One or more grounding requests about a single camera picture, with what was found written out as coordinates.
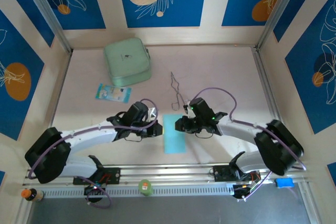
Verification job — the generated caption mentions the blue snack packet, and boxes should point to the blue snack packet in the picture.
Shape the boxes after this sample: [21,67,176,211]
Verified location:
[94,83,132,104]

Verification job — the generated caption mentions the black connector hub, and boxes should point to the black connector hub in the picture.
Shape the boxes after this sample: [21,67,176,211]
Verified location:
[232,184,251,200]
[83,184,106,204]

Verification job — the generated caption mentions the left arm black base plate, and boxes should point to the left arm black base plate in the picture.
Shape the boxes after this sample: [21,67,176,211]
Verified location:
[72,167,121,185]

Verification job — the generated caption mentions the brown bottle orange cap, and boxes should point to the brown bottle orange cap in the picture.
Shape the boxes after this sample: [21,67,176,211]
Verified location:
[20,187,45,203]

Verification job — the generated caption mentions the aluminium frame post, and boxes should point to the aluminium frame post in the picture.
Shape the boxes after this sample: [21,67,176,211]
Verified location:
[18,0,74,54]
[256,0,302,50]

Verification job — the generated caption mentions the slotted grey cable duct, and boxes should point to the slotted grey cable duct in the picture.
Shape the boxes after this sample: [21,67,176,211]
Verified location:
[41,184,236,198]

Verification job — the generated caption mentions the aluminium mounting rail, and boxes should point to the aluminium mounting rail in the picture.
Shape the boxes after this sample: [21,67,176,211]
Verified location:
[23,165,310,187]

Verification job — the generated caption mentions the left black connector hub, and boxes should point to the left black connector hub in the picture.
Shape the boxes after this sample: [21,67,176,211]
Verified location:
[83,184,106,204]

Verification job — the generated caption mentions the metal scissor tongs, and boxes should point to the metal scissor tongs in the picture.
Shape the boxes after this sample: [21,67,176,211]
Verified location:
[170,71,191,111]

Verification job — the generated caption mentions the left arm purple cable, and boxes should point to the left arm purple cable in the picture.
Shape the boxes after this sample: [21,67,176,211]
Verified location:
[28,98,160,210]

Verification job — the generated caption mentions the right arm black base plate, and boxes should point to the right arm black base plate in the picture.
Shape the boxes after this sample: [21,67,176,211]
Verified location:
[213,165,263,183]

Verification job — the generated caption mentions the mint green zipper case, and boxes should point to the mint green zipper case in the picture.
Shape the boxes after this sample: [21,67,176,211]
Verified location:
[102,37,153,87]

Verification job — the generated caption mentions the blue rectangular box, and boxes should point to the blue rectangular box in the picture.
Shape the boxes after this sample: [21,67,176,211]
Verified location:
[274,178,294,189]

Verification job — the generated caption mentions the right black connector hub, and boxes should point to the right black connector hub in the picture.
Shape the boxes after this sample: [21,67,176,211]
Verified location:
[232,184,251,200]

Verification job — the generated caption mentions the aluminium side rail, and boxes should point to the aluminium side rail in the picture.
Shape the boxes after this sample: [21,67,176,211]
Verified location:
[252,46,283,130]

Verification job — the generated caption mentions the green bottle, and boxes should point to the green bottle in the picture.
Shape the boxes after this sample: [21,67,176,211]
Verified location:
[138,179,153,197]

